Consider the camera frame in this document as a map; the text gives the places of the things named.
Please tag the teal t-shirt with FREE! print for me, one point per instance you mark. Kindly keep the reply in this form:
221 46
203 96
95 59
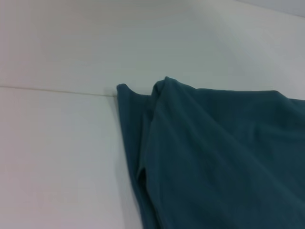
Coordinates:
214 155

